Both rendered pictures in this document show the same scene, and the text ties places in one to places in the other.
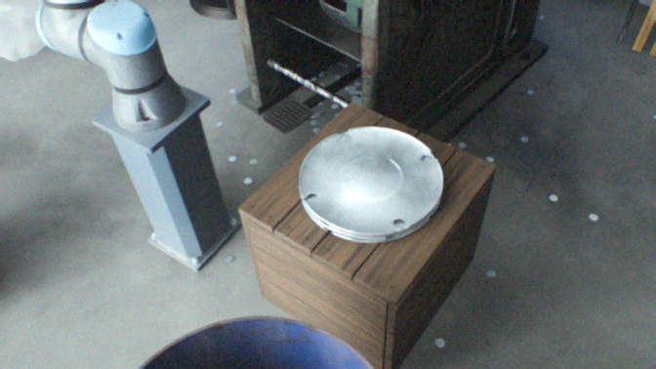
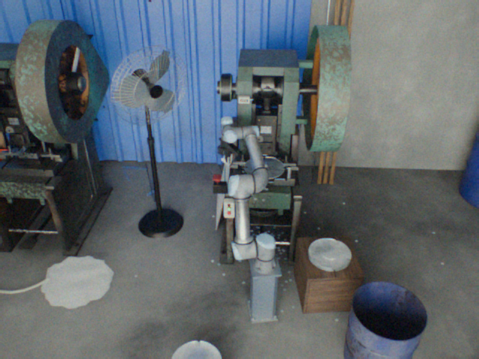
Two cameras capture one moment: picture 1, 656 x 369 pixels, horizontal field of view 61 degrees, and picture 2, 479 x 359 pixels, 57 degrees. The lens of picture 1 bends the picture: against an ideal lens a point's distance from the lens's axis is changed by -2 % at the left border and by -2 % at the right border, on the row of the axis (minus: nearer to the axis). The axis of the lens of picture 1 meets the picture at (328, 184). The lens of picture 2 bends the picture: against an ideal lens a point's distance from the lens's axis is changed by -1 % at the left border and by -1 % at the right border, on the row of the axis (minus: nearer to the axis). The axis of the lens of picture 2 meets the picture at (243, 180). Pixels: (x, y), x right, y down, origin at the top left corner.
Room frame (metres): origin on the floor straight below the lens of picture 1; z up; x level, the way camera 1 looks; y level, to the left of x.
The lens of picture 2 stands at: (-0.38, 1.88, 2.49)
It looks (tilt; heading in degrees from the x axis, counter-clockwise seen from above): 35 degrees down; 316
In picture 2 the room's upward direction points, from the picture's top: 1 degrees clockwise
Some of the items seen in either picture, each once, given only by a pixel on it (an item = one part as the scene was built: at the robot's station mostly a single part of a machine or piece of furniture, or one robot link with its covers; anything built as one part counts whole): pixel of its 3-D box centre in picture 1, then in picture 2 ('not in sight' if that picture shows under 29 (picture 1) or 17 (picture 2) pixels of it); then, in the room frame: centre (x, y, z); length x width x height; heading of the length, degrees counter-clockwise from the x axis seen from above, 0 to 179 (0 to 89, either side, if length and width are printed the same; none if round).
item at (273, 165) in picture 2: not in sight; (264, 167); (1.40, -0.08, 0.78); 0.29 x 0.29 x 0.01
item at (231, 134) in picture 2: not in sight; (232, 133); (1.42, 0.22, 1.16); 0.11 x 0.11 x 0.08; 58
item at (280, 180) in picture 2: not in sight; (263, 170); (1.49, -0.17, 0.68); 0.45 x 0.30 x 0.06; 44
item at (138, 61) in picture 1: (124, 42); (264, 246); (0.96, 0.38, 0.62); 0.13 x 0.12 x 0.14; 58
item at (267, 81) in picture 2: not in sight; (266, 96); (1.49, -0.17, 1.27); 0.21 x 0.12 x 0.34; 134
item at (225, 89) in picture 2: not in sight; (230, 89); (1.68, -0.01, 1.31); 0.22 x 0.12 x 0.22; 134
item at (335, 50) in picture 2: not in sight; (316, 84); (1.32, -0.48, 1.33); 1.03 x 0.28 x 0.82; 134
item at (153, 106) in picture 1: (143, 90); (265, 259); (0.95, 0.37, 0.50); 0.15 x 0.15 x 0.10
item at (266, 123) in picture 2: not in sight; (266, 130); (1.46, -0.14, 1.04); 0.17 x 0.15 x 0.30; 134
